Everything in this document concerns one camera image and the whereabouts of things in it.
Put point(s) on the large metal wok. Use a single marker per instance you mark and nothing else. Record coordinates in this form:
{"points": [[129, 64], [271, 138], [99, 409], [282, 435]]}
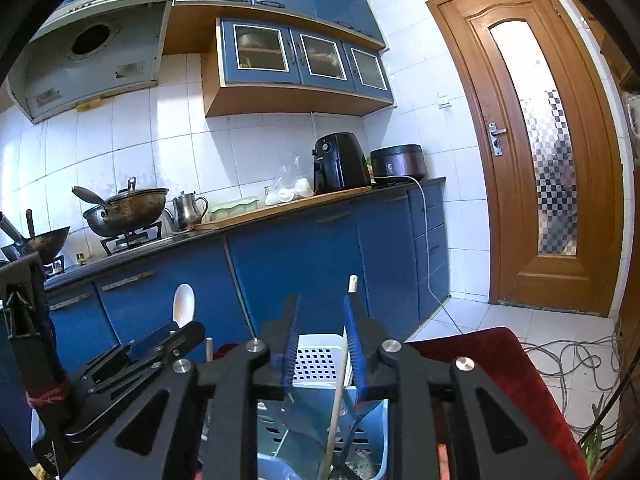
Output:
{"points": [[130, 212]]}

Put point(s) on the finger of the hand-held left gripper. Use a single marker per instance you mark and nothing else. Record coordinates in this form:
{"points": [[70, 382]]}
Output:
{"points": [[150, 340], [187, 337]]}

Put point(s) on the clear plastic bag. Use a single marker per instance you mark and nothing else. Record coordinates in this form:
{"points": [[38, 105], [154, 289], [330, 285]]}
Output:
{"points": [[292, 185]]}

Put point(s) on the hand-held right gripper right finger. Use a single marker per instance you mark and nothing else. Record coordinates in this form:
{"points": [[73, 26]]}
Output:
{"points": [[353, 350]]}

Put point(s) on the white perforated basket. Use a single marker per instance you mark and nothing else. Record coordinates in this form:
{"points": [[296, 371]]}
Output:
{"points": [[317, 360]]}

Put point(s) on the dark rice cooker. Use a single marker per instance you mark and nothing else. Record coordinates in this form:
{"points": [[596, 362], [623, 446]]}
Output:
{"points": [[399, 162]]}

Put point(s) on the wooden shelf unit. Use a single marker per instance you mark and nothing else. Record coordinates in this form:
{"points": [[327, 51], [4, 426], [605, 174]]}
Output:
{"points": [[612, 50]]}

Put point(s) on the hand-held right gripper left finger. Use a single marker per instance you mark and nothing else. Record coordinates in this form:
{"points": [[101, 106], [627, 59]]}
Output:
{"points": [[292, 345]]}

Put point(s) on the wooden door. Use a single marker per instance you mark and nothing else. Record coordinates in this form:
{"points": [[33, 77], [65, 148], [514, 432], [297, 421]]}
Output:
{"points": [[470, 160]]}

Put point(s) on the wooden chopstick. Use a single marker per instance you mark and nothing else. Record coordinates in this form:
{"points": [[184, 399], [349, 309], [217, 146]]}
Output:
{"points": [[209, 350], [334, 420]]}

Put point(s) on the range hood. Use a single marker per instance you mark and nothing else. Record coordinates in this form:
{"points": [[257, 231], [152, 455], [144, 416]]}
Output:
{"points": [[125, 30]]}

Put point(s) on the white spoon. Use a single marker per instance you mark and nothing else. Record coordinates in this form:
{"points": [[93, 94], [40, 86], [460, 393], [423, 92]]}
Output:
{"points": [[183, 302]]}

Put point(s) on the gas stove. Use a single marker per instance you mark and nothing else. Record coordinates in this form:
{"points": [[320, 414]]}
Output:
{"points": [[135, 240]]}

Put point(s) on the small dark wok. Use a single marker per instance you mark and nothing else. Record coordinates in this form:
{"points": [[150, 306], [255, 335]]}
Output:
{"points": [[42, 245]]}

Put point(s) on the white wall switch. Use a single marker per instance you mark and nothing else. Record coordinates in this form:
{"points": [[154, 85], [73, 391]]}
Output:
{"points": [[443, 101]]}

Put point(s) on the green plant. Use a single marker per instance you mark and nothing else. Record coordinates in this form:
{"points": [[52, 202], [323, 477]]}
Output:
{"points": [[595, 430]]}

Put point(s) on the black utensil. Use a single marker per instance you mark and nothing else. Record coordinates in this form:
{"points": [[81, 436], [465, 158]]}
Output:
{"points": [[350, 435]]}

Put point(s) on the blue base cabinets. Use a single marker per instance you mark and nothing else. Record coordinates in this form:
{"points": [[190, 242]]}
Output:
{"points": [[300, 260]]}

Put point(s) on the metal kettle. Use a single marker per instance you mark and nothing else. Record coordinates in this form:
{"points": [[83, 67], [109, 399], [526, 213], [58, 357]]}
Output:
{"points": [[186, 212]]}

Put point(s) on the green plastic tray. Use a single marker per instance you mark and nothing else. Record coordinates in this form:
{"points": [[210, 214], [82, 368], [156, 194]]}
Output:
{"points": [[232, 208]]}

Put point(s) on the light blue plastic basket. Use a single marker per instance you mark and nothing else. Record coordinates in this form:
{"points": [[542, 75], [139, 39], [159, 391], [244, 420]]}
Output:
{"points": [[280, 460]]}

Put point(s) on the black air fryer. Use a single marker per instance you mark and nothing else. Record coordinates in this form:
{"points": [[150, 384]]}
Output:
{"points": [[342, 162]]}

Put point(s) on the glass-door wall cabinet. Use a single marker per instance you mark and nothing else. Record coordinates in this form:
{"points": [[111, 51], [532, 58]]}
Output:
{"points": [[295, 55]]}

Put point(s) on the red mat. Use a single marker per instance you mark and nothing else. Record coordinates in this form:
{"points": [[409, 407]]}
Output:
{"points": [[500, 385]]}

